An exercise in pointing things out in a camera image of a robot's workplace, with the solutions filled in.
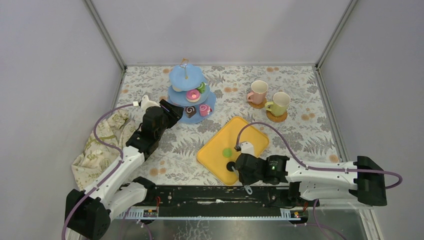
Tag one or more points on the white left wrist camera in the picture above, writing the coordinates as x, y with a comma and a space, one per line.
146, 103

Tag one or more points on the green macaron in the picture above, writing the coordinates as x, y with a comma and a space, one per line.
227, 152

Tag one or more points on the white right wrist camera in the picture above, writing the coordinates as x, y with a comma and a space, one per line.
247, 148

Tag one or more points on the pink ceramic mug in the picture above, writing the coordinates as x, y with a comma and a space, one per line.
257, 95

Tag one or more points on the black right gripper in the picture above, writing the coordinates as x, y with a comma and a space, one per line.
244, 180

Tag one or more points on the green ceramic mug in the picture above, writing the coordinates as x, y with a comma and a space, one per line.
279, 104

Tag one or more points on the pink swirl roll cake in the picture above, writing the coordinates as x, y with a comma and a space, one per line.
204, 110

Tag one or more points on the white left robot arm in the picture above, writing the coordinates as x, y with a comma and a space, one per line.
89, 212

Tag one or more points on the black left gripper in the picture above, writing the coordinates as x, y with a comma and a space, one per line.
171, 110

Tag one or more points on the yellow serving tray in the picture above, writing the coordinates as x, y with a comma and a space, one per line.
210, 155

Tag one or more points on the green swirl roll cake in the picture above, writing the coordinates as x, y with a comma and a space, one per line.
202, 88

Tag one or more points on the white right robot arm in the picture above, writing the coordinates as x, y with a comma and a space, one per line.
362, 179

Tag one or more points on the chocolate swirl roll cake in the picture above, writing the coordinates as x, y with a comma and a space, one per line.
190, 111

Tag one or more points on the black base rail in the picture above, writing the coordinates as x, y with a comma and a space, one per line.
227, 202

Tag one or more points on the floral tablecloth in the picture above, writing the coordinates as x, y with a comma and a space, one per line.
306, 130

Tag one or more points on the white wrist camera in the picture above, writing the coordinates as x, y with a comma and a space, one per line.
146, 103
247, 148

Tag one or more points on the pink sprinkled donut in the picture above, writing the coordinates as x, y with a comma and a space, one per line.
192, 95

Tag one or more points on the black sandwich cookie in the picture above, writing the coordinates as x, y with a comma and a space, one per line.
230, 166

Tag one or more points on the white glazed donut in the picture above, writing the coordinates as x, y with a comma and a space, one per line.
176, 89

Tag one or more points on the woven rattan coaster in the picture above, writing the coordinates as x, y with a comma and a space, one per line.
257, 106
277, 119

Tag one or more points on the blue three-tier cake stand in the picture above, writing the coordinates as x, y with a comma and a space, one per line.
190, 89

